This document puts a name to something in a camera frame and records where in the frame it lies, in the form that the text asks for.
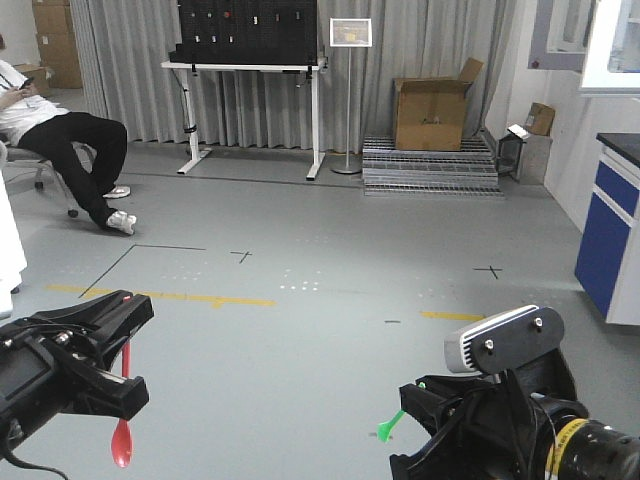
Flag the seated person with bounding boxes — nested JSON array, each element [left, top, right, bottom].
[[1, 61, 137, 235]]

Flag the black pegboard panel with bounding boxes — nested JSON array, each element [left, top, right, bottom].
[[169, 0, 318, 67]]

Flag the white standing desk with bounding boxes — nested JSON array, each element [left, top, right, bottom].
[[161, 56, 328, 181]]

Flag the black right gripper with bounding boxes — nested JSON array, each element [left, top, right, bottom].
[[390, 376, 560, 479]]

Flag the small cardboard box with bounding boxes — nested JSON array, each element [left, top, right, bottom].
[[524, 102, 555, 136]]

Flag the large cardboard box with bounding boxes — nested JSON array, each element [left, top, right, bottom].
[[394, 58, 484, 151]]

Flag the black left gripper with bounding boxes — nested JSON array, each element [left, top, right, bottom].
[[1, 290, 154, 450]]

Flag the office chair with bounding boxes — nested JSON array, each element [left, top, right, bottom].
[[1, 135, 79, 218]]

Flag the green plastic spoon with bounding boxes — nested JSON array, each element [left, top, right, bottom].
[[375, 389, 425, 443]]

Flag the stacked cardboard boxes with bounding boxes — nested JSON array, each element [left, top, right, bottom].
[[3, 1, 83, 96]]

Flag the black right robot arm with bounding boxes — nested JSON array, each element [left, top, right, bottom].
[[390, 350, 639, 479]]

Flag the red plastic spoon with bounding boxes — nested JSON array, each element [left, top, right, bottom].
[[110, 294, 135, 470]]

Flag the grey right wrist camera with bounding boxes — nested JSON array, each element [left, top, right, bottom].
[[444, 305, 565, 374]]

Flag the blue white lab cabinet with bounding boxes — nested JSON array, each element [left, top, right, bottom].
[[575, 133, 639, 326]]

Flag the sign stand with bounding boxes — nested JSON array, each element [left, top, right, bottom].
[[329, 17, 372, 175]]

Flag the metal grate steps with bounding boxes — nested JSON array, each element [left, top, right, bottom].
[[362, 135, 503, 199]]

